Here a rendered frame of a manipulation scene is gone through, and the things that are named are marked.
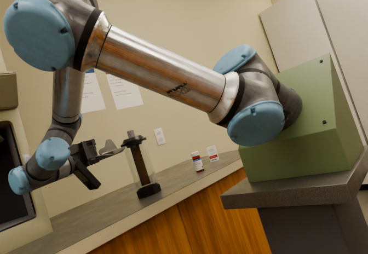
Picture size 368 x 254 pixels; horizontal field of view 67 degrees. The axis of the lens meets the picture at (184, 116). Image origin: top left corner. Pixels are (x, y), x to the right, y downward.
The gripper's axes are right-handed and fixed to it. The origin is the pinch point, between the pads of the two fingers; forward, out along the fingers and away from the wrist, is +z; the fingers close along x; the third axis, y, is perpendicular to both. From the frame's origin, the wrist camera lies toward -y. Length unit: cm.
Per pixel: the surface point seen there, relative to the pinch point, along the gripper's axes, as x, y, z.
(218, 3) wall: 9, 103, 201
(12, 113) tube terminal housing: 21.9, 25.7, -18.4
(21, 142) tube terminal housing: 21.9, 14.8, -18.9
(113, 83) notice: 46, 41, 60
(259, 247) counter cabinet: -24, -63, 42
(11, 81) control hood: 12.7, 34.8, -20.2
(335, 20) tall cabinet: -80, 46, 246
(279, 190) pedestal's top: -59, -20, -9
